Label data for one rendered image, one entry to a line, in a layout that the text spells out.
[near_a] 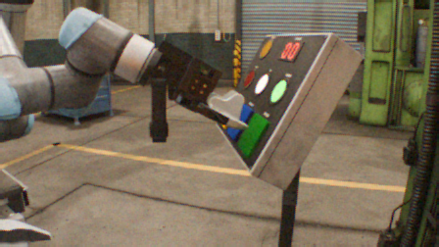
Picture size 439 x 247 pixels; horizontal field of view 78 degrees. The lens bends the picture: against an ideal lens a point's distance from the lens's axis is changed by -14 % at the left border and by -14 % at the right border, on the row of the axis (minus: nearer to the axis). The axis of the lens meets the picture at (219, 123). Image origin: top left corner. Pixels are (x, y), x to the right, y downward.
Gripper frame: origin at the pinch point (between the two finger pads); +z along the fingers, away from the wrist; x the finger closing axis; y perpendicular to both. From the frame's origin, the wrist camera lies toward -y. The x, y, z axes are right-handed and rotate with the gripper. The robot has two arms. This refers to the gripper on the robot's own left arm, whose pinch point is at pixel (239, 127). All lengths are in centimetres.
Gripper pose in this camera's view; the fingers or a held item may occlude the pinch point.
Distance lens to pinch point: 57.7
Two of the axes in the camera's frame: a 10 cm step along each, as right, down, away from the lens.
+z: 8.5, 4.4, 2.8
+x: -1.8, -2.5, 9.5
